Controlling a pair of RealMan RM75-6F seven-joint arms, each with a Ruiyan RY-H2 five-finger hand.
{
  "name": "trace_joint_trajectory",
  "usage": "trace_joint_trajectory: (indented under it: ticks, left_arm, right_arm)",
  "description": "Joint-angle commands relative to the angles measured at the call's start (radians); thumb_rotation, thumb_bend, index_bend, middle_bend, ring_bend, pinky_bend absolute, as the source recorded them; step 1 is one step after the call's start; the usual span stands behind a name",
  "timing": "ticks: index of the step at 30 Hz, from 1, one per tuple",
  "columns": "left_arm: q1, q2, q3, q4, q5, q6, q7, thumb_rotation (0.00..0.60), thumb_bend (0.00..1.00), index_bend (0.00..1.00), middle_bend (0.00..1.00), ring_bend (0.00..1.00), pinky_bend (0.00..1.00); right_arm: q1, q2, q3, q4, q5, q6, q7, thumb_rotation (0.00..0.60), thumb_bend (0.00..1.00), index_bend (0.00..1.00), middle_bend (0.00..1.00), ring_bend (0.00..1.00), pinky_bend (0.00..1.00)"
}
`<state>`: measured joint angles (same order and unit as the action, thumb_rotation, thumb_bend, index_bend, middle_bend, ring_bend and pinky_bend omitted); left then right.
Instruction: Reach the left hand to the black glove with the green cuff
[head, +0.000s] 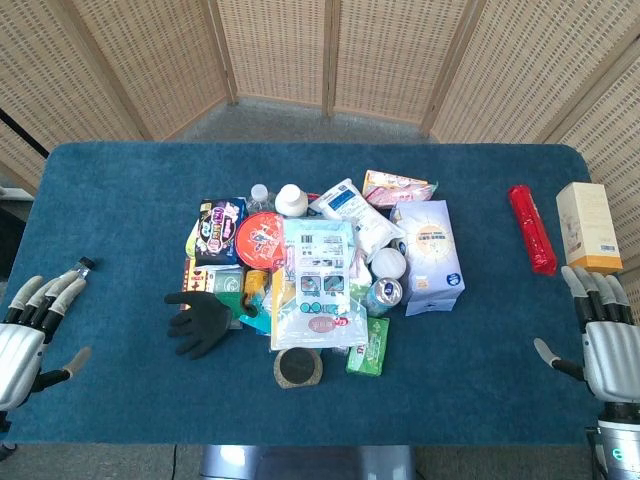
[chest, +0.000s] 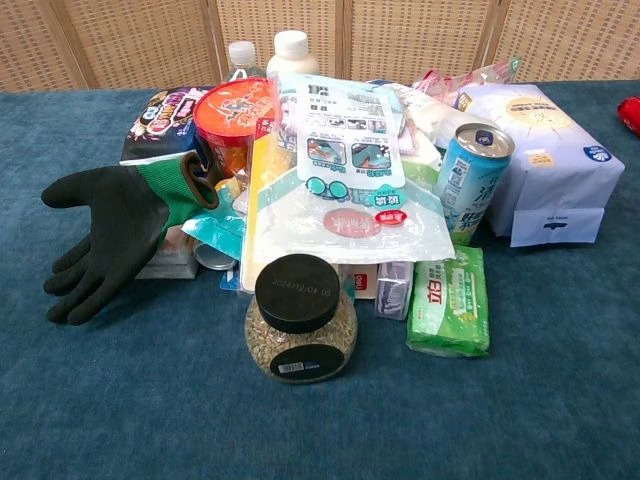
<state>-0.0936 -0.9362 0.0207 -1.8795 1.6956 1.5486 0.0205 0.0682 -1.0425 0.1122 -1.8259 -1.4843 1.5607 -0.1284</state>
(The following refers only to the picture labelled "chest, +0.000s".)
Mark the black and green work glove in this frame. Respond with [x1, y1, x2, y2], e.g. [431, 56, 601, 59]
[40, 151, 221, 327]

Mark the clear plastic bag with print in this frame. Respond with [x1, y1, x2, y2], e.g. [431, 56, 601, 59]
[239, 73, 457, 294]

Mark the white box with red label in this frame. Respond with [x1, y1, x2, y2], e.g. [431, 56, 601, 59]
[337, 262, 380, 301]

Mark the small grey wrapped box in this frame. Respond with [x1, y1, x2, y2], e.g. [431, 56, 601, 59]
[374, 260, 416, 321]

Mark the glass jar with black lid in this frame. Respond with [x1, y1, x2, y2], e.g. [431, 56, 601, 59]
[244, 253, 359, 385]

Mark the teal plastic pouch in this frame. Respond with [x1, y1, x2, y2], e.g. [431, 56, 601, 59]
[180, 202, 250, 263]

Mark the small silver can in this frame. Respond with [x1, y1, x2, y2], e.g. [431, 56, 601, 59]
[192, 238, 239, 272]

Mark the white and green package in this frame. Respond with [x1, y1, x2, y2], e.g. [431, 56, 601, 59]
[392, 82, 459, 194]

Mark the red instant noodle cup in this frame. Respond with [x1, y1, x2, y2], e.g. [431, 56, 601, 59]
[192, 77, 278, 179]

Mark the green soap bar package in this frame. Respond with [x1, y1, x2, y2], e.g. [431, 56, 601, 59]
[405, 244, 491, 359]

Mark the white small box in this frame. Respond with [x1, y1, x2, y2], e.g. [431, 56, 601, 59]
[134, 224, 201, 280]

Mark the light blue drink can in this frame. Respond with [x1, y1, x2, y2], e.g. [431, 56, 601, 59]
[432, 122, 517, 247]

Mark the white milky bottle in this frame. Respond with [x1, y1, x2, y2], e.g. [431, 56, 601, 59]
[265, 30, 321, 79]

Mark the clear water bottle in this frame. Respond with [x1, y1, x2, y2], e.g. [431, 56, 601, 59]
[222, 40, 268, 83]

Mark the dark colourful snack bag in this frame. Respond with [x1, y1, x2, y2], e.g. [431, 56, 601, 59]
[119, 86, 215, 167]

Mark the woven folding screen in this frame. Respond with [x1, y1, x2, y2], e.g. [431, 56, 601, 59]
[0, 0, 640, 93]

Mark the pink and clear snack bag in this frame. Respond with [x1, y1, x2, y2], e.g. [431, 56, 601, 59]
[411, 56, 522, 107]

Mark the pale purple tissue pack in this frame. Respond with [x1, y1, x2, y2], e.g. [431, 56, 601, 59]
[453, 83, 627, 249]

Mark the red object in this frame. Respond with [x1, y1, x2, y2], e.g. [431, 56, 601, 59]
[616, 95, 640, 138]

